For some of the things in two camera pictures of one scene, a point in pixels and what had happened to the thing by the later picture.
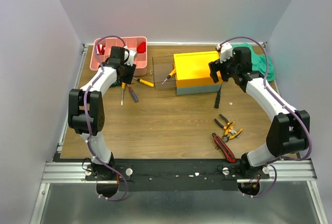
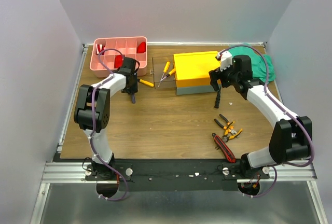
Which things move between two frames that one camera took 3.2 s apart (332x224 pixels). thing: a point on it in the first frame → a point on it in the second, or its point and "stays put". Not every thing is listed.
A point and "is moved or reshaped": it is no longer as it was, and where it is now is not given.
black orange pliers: (229, 124) stays put
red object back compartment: (141, 48) stays put
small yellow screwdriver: (169, 75) is moved or reshaped
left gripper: (127, 79) → (134, 88)
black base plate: (178, 175) stays put
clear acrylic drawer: (162, 66) stays put
